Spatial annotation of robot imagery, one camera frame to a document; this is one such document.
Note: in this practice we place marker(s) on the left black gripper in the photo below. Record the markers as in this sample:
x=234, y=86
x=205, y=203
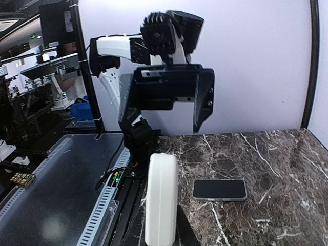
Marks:
x=159, y=87

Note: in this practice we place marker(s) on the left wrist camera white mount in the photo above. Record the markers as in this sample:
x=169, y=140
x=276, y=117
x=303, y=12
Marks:
x=163, y=37

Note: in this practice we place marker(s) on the black frame post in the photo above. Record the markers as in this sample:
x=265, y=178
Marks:
x=314, y=63
x=84, y=65

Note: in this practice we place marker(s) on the right black frame post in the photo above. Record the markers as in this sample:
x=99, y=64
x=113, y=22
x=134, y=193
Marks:
x=314, y=63

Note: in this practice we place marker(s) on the phone in dark case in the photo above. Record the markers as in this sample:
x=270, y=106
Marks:
x=220, y=190

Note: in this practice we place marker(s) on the small green circuit board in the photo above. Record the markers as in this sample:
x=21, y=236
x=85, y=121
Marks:
x=113, y=176

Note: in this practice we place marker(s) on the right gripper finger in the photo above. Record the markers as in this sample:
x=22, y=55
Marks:
x=184, y=233

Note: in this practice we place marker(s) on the white slotted cable duct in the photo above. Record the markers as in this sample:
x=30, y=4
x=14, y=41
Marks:
x=62, y=206

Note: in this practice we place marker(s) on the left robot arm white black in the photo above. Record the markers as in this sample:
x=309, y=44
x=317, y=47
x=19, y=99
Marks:
x=113, y=58

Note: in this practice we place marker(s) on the left black frame post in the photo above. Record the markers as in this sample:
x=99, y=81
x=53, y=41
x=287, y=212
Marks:
x=84, y=65

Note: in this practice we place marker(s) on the white phone case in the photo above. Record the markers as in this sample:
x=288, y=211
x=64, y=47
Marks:
x=161, y=200

